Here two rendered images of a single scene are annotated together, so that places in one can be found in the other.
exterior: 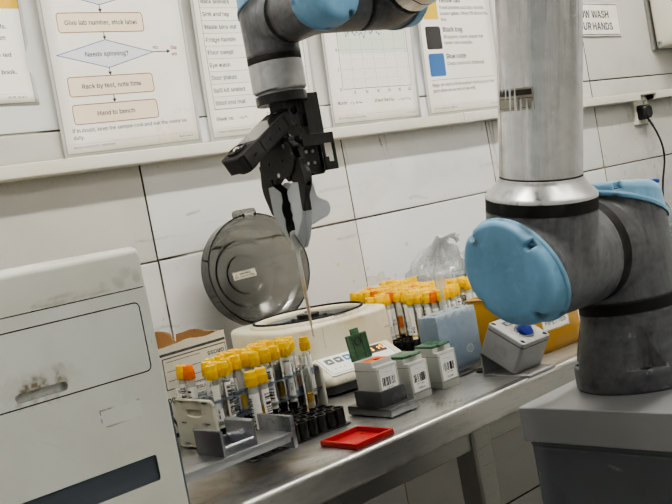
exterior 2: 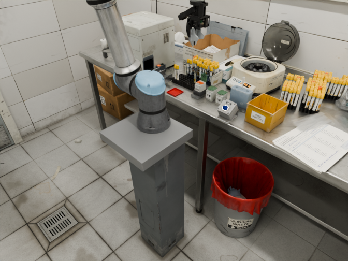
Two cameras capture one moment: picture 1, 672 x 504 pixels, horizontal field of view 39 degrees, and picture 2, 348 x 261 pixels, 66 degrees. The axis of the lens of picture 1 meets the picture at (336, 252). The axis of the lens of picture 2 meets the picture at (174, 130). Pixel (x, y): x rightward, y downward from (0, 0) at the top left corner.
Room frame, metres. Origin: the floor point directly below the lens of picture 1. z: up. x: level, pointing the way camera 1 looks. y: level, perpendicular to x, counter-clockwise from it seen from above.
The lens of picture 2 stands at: (1.13, -1.30, 1.62)
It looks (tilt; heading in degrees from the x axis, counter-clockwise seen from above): 38 degrees down; 87
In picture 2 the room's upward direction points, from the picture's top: 1 degrees counter-clockwise
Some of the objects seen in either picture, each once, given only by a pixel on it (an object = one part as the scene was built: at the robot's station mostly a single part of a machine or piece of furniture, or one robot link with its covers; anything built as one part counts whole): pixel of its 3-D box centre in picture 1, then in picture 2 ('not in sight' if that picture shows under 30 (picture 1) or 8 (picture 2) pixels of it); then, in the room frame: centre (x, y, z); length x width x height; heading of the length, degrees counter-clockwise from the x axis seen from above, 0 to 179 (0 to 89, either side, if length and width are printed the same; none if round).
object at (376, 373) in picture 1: (377, 380); (200, 87); (1.34, -0.02, 0.92); 0.05 x 0.04 x 0.06; 41
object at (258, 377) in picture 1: (275, 400); (187, 74); (1.28, 0.12, 0.93); 0.17 x 0.09 x 0.11; 132
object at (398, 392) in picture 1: (381, 399); (200, 92); (1.34, -0.02, 0.89); 0.09 x 0.05 x 0.04; 41
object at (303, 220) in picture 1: (313, 211); (194, 38); (1.31, 0.02, 1.17); 0.06 x 0.03 x 0.09; 132
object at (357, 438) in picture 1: (357, 437); (175, 91); (1.21, 0.02, 0.88); 0.07 x 0.07 x 0.01; 42
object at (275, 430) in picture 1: (211, 450); (156, 72); (1.11, 0.19, 0.92); 0.21 x 0.07 x 0.05; 132
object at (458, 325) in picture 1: (450, 341); (240, 98); (1.52, -0.16, 0.92); 0.10 x 0.07 x 0.10; 134
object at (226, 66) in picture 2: not in sight; (232, 66); (1.58, 0.22, 0.92); 0.24 x 0.12 x 0.10; 42
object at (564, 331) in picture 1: (524, 319); (265, 112); (1.60, -0.29, 0.93); 0.13 x 0.13 x 0.10; 39
